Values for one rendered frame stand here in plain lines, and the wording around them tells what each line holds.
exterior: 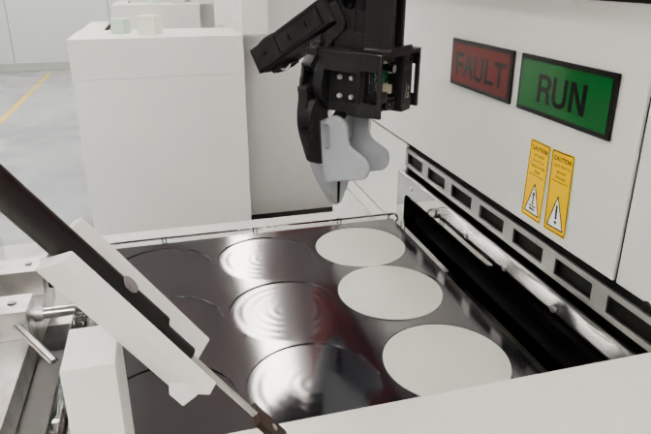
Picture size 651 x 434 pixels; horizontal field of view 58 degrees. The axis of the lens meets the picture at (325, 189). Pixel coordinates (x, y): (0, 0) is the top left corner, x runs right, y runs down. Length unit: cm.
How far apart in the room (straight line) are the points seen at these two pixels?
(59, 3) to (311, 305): 801
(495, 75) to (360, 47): 14
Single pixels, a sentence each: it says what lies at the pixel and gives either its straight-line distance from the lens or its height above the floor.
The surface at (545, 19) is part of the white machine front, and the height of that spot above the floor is 115.
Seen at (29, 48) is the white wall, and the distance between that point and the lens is 857.
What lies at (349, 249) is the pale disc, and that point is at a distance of 66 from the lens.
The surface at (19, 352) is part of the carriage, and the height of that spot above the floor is 88.
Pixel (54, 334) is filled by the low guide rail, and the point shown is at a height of 84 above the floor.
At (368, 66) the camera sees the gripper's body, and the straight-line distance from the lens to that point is 48.
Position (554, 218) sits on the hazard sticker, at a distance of 53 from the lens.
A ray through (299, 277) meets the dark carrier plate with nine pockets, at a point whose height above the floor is 90.
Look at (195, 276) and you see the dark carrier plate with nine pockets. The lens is 62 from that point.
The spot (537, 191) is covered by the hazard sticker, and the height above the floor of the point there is 101.
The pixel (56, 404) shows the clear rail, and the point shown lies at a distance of 48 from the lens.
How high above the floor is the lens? 119
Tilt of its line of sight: 20 degrees down
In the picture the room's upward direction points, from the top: straight up
